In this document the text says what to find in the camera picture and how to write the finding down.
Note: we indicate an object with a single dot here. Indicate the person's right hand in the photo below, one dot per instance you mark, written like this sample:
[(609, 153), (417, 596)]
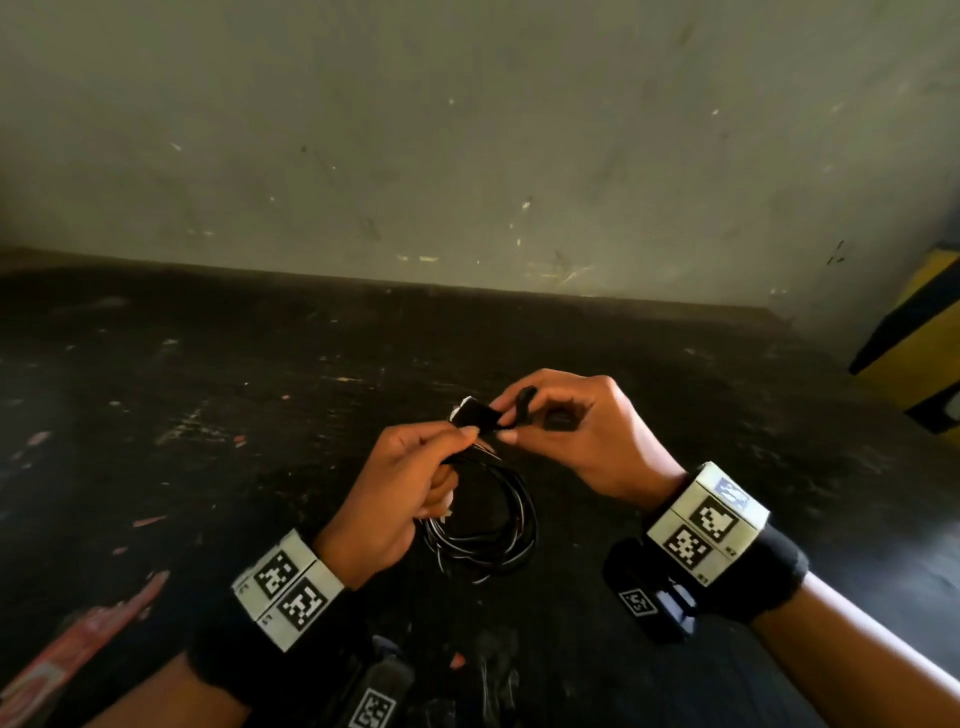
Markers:
[(607, 442)]

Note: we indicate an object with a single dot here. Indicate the person's left hand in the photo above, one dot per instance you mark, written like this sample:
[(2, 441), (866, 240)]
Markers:
[(375, 510)]

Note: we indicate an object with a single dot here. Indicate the person's right forearm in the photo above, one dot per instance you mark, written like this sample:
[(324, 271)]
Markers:
[(855, 660)]

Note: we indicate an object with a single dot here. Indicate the scuffed black table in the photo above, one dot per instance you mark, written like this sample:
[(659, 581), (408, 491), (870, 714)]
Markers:
[(187, 375)]

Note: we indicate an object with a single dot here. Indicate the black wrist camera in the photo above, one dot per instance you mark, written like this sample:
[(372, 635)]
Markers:
[(375, 701), (649, 600)]

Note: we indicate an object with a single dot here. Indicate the yellow black striped post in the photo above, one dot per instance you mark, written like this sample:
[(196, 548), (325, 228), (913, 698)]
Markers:
[(922, 352)]

